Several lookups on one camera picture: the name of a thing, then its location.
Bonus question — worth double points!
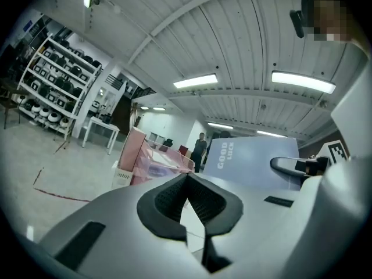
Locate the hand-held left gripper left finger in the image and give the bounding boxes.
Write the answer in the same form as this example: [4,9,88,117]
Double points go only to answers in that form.
[38,173,205,279]

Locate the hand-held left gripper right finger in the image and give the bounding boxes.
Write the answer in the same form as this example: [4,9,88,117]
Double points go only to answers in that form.
[186,173,302,279]

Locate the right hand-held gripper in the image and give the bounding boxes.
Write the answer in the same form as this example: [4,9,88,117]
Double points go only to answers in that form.
[270,139,351,183]

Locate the grey-blue notebook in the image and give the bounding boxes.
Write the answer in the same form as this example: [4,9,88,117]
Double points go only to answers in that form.
[202,136,302,191]

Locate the pink desk organizer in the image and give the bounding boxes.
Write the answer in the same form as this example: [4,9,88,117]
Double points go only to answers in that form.
[117,126,195,185]

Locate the white slotted basket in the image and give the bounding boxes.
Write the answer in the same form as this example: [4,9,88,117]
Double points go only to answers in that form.
[112,160,134,189]

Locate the person's white shirt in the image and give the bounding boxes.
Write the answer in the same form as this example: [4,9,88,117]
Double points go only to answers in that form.
[330,64,372,160]

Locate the white table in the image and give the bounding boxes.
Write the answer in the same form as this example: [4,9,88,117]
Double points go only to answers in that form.
[82,116,120,156]

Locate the brown door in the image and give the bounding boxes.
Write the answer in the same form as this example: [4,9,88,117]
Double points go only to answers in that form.
[112,95,132,136]

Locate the white metal shelf rack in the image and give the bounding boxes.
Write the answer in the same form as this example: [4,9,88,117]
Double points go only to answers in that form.
[16,33,102,141]

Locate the person's head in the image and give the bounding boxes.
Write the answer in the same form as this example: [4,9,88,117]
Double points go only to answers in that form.
[301,0,370,55]

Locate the black stair railing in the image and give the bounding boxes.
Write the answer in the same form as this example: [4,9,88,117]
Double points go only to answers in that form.
[105,73,157,99]

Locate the group of rice cookers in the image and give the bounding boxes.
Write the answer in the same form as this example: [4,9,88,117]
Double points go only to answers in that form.
[17,39,101,129]

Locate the wooden chair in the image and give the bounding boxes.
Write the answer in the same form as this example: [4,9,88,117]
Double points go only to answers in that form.
[0,80,30,130]

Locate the black head-mounted camera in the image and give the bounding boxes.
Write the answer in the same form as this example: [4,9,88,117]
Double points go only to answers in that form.
[289,9,306,39]

